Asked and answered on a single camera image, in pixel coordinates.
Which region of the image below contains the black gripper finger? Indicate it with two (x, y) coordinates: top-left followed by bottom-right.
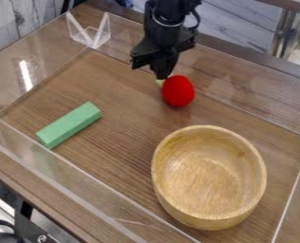
(168, 52), (180, 75)
(150, 58), (168, 80)

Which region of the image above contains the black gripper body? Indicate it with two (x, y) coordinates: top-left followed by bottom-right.
(130, 29), (197, 69)

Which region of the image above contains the red plush strawberry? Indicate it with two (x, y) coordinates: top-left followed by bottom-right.
(157, 75), (196, 107)

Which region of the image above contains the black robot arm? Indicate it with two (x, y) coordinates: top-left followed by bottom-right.
(130, 0), (202, 80)

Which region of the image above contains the green rectangular block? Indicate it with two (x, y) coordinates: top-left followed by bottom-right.
(37, 102), (102, 149)

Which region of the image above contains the wooden bowl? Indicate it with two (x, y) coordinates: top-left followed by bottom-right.
(152, 125), (266, 231)

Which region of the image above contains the black table leg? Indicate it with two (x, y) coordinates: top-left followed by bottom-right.
(14, 201), (59, 243)

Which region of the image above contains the clear acrylic corner bracket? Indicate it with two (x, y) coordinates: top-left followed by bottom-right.
(65, 12), (111, 49)

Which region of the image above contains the clear acrylic tray wall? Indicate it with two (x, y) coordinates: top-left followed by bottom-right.
(0, 120), (198, 243)

